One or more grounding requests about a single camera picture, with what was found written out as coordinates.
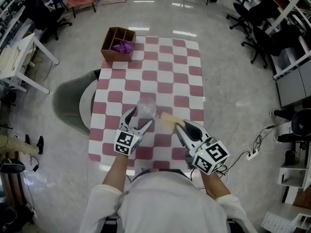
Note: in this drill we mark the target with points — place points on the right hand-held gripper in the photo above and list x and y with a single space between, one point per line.
210 158

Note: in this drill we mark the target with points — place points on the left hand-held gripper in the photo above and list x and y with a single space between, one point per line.
126 143

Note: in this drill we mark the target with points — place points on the clear drinking glass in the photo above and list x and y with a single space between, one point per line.
147 108

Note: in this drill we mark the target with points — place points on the beige loofah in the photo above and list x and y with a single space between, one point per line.
170 120

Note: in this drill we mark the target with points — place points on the person's left forearm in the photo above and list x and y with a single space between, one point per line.
116 173

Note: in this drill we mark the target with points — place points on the person's right forearm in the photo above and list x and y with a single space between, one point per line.
215 186

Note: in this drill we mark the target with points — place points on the pink white checkered tablecloth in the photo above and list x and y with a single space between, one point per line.
165 76

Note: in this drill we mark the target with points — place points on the white power strip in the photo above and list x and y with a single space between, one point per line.
252 154

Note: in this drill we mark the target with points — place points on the person's white shirt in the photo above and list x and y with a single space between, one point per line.
167 203

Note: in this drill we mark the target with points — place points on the grey round chair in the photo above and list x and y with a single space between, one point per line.
66 101

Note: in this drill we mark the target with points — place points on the brown wooden divided box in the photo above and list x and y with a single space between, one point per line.
114 56

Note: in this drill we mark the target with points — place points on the purple cloth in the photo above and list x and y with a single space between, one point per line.
124 47

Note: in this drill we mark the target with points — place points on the white open cube shelf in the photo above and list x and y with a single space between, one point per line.
291 176

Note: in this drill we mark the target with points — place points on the light grey cabinet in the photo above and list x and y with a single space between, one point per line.
294 86

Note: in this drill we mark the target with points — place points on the black office chair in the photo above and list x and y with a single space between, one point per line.
252 13
41 16
264 42

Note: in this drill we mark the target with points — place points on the white drawer cabinet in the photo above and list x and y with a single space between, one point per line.
275 222

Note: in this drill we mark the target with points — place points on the white table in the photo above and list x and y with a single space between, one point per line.
17 54

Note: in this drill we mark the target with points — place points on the white metal shelf rack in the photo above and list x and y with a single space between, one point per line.
291 16

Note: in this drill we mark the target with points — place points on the brown wooden frame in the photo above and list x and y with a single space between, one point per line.
11 183

